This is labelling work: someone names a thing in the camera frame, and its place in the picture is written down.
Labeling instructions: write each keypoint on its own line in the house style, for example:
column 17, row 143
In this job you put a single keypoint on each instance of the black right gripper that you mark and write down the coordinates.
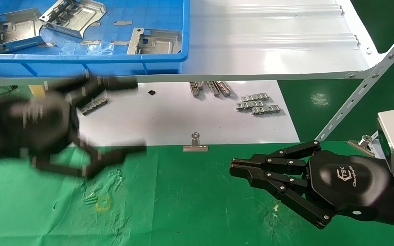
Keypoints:
column 347, row 184

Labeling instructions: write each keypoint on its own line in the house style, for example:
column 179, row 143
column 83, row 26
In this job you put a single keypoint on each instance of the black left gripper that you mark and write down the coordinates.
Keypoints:
column 43, row 126

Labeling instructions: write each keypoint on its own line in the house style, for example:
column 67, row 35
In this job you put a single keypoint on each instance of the stamped sheet metal bracket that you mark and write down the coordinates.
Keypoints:
column 159, row 43
column 77, row 17
column 15, row 31

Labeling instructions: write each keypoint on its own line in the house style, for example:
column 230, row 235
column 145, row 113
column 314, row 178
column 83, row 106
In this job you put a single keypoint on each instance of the small black plastic part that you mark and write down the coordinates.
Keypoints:
column 152, row 92

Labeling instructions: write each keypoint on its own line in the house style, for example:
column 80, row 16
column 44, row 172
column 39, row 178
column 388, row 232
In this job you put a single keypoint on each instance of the blue plastic bin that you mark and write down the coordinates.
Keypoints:
column 80, row 58

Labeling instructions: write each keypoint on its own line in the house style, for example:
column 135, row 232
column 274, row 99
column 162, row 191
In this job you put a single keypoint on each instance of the yellow plastic bag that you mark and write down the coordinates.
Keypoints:
column 38, row 91

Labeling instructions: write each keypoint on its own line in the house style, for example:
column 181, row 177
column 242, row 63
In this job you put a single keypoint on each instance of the grey tape strip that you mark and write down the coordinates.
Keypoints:
column 50, row 44
column 95, row 24
column 120, row 43
column 90, row 42
column 123, row 23

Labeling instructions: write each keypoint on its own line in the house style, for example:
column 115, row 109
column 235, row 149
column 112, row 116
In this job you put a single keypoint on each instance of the silver binder clip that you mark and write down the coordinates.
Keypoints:
column 361, row 146
column 195, row 147

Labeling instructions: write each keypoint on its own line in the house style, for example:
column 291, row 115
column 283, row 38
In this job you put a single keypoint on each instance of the green table cloth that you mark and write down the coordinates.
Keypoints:
column 183, row 205

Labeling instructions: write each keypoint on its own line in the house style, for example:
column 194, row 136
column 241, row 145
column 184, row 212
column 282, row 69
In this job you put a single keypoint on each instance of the white metal shelf panel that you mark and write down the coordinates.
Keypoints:
column 268, row 51

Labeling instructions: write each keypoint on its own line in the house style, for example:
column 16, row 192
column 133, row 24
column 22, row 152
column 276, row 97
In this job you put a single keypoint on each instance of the short metal rail piece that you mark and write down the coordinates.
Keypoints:
column 200, row 85
column 194, row 89
column 224, row 89
column 213, row 89

